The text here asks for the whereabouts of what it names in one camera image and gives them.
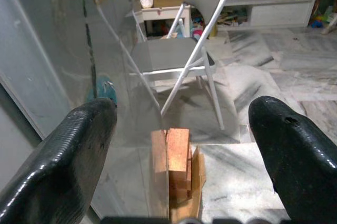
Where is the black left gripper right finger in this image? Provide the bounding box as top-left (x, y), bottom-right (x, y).
top-left (248, 96), bottom-right (337, 224)

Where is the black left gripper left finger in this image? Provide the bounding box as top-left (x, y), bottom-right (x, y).
top-left (0, 98), bottom-right (118, 224)

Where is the light grey fridge door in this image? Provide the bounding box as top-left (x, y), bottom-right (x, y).
top-left (0, 0), bottom-right (169, 224)

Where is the wooden fridge stand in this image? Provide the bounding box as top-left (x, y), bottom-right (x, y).
top-left (151, 128), bottom-right (192, 224)

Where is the white grey folding chair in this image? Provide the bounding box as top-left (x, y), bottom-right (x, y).
top-left (128, 0), bottom-right (232, 131)

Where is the white TV stand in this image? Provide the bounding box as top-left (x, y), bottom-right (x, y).
top-left (218, 0), bottom-right (316, 29)

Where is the white side table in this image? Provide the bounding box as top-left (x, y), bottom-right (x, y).
top-left (141, 4), bottom-right (192, 38)

